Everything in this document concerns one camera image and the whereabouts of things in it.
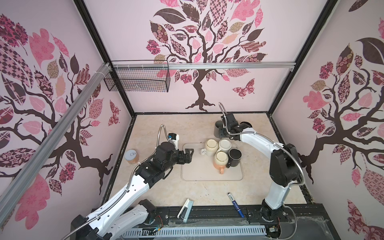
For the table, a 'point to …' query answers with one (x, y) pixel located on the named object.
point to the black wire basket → (139, 76)
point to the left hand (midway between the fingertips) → (187, 153)
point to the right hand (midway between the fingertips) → (223, 129)
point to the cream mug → (211, 146)
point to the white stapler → (185, 211)
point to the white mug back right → (224, 145)
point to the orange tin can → (131, 156)
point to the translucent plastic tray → (201, 167)
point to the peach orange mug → (220, 159)
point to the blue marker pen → (235, 204)
